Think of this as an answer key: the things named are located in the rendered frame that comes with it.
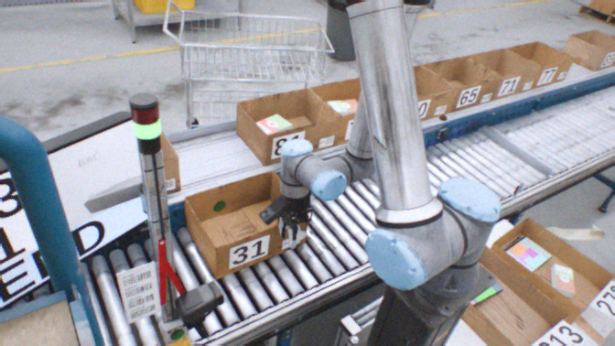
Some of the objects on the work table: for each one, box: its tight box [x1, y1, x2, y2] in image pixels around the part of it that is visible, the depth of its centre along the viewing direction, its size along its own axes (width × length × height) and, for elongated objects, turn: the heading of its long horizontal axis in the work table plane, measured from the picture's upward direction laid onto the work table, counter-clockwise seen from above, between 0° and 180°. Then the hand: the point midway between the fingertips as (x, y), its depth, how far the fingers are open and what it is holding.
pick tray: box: [491, 218, 615, 326], centre depth 180 cm, size 28×38×10 cm
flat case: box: [504, 235, 552, 272], centre depth 187 cm, size 14×19×2 cm
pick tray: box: [461, 244, 568, 346], centre depth 164 cm, size 28×38×10 cm
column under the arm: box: [348, 285, 469, 346], centre depth 139 cm, size 26×26×33 cm
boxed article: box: [551, 263, 575, 297], centre depth 179 cm, size 7×13×4 cm, turn 150°
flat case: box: [470, 283, 503, 307], centre depth 171 cm, size 14×19×2 cm
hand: (285, 241), depth 148 cm, fingers open, 5 cm apart
